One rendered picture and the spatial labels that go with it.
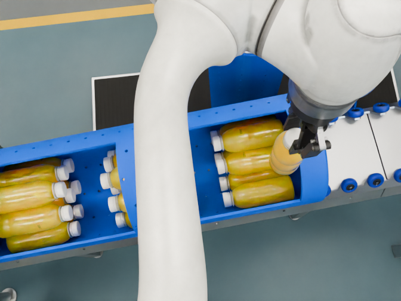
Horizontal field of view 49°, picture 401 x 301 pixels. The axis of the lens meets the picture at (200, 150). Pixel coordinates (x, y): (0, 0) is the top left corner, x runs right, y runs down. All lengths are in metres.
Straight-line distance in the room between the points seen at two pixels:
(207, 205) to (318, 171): 0.34
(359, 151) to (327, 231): 0.95
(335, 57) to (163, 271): 0.25
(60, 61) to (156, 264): 2.27
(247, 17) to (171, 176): 0.18
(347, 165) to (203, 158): 0.42
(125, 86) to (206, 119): 1.27
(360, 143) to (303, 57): 0.94
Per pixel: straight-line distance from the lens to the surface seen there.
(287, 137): 0.82
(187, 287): 0.39
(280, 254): 2.22
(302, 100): 0.56
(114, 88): 2.29
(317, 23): 0.43
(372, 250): 2.31
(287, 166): 0.90
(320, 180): 1.06
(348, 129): 1.38
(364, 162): 1.37
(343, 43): 0.42
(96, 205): 1.30
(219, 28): 0.45
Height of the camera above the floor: 2.20
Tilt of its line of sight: 75 degrees down
